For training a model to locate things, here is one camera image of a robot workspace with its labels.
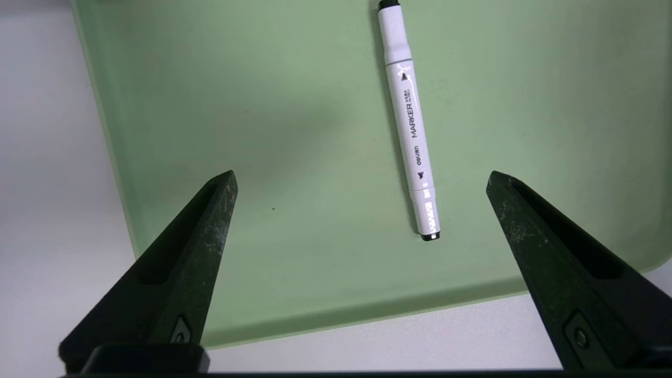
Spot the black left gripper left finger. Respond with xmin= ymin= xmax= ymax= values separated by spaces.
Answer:
xmin=58 ymin=170 xmax=239 ymax=373

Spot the green plastic tray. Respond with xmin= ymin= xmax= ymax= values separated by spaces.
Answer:
xmin=71 ymin=0 xmax=672 ymax=350

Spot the white marker pen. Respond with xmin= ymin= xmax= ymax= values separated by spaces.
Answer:
xmin=378 ymin=0 xmax=442 ymax=242

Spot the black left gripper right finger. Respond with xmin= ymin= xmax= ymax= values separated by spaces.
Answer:
xmin=486 ymin=171 xmax=672 ymax=371

